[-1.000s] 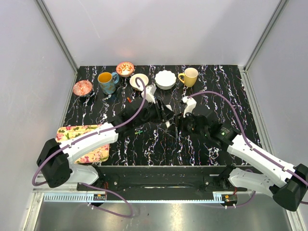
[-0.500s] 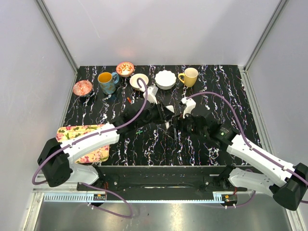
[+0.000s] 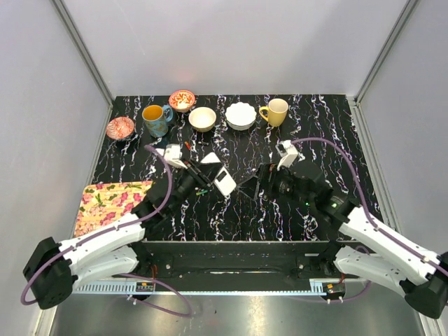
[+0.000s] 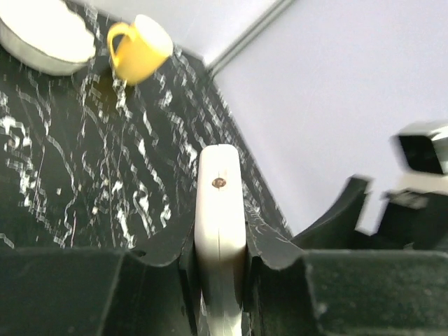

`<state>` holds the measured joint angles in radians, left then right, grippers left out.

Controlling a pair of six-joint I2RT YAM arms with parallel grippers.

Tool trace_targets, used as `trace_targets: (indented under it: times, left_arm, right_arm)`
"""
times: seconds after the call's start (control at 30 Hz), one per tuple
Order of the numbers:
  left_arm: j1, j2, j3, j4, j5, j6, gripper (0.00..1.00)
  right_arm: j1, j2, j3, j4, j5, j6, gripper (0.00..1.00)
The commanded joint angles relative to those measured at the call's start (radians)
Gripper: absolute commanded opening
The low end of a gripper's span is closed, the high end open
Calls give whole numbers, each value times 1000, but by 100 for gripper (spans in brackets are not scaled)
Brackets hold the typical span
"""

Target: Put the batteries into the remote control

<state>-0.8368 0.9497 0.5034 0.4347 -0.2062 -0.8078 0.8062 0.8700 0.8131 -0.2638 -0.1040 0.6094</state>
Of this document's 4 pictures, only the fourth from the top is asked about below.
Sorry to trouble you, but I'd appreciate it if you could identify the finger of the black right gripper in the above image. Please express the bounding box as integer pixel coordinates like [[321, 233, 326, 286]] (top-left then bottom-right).
[[291, 176, 370, 249]]

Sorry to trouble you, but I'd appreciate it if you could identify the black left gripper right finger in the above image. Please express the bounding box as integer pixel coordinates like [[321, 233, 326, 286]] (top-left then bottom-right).
[[244, 211, 447, 335]]

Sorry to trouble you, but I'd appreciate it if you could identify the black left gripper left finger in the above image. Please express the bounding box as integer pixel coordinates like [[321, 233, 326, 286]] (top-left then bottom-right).
[[1, 211, 200, 335]]

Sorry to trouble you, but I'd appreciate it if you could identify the white remote control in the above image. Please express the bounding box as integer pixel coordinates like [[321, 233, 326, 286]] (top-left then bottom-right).
[[194, 144, 246, 335]]

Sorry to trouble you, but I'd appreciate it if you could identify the yellow mug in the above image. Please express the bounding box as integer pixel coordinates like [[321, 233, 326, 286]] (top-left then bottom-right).
[[106, 14, 174, 86]]

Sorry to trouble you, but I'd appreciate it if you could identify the white scalloped bowl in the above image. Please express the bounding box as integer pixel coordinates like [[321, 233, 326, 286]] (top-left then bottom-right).
[[1, 1, 96, 76]]

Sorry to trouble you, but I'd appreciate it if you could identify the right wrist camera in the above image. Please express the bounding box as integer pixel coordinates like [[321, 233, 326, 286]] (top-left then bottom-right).
[[384, 120, 448, 207]]

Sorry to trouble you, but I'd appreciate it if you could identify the aluminium corner frame post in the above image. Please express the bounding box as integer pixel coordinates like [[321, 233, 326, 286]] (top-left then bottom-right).
[[204, 0, 296, 77]]

